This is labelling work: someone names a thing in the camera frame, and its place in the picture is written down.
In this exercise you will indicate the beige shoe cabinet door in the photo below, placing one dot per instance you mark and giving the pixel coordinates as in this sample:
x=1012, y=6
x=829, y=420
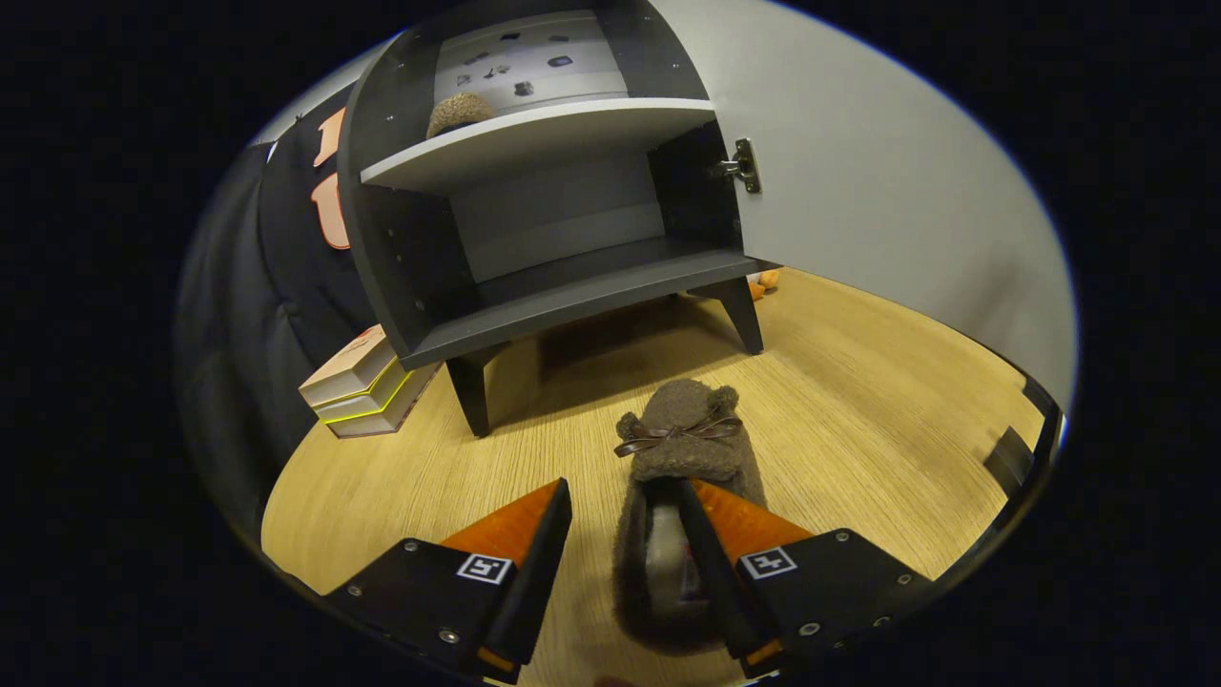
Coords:
x=878, y=191

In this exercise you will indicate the penguin plush toy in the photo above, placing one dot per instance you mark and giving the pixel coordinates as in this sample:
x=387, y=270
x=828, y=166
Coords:
x=766, y=280

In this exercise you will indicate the brown fuzzy shoe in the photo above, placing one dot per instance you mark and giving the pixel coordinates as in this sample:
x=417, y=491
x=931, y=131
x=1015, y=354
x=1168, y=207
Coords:
x=682, y=458
x=458, y=113

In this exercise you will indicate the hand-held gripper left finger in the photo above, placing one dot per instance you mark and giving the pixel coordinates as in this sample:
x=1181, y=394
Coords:
x=534, y=582

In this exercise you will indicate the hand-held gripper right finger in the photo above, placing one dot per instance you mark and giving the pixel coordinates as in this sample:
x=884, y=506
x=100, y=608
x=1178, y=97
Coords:
x=715, y=572

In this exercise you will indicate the dark grey shoe cabinet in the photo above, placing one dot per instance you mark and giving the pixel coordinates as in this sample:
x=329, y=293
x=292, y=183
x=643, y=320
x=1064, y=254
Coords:
x=572, y=296

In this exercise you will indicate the pale thick book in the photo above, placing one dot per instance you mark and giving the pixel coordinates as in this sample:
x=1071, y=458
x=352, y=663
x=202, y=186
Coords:
x=382, y=425

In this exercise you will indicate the metal door hinge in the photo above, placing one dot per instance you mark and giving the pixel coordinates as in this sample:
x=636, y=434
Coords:
x=744, y=167

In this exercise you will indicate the black backdrop cloth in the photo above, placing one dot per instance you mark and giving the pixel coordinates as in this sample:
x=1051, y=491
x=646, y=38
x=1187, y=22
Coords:
x=248, y=315

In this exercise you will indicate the yellow edged book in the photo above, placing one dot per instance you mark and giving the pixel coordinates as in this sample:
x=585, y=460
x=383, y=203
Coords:
x=372, y=399

